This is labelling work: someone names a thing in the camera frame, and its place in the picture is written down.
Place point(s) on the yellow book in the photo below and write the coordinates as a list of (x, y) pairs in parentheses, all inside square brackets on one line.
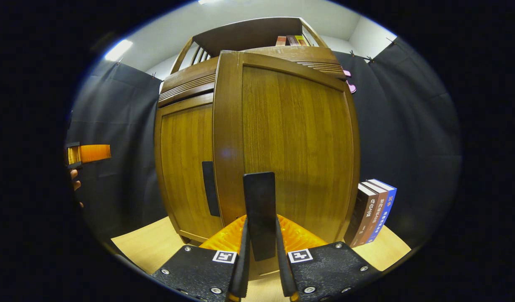
[(301, 40)]

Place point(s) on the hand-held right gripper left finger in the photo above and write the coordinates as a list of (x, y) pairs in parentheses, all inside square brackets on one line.
[(242, 268)]

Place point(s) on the ceiling light strip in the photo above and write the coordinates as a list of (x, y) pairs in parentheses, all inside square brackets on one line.
[(118, 49)]

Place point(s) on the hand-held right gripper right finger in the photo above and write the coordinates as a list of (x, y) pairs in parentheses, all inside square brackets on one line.
[(283, 268)]

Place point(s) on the wooden double-door shoe cabinet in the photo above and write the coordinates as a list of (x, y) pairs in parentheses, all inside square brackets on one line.
[(190, 79)]

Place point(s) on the wooden shoe cabinet door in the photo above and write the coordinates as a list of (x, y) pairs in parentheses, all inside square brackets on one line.
[(184, 159), (299, 138)]

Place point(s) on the blue book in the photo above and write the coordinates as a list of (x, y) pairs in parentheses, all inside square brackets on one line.
[(385, 209)]

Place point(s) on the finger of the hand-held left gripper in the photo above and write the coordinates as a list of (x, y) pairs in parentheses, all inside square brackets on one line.
[(91, 153)]

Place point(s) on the black backdrop cloth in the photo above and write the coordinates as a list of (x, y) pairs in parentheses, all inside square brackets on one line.
[(408, 126)]

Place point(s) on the dark brown book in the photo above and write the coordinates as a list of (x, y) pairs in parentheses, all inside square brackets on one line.
[(362, 214)]

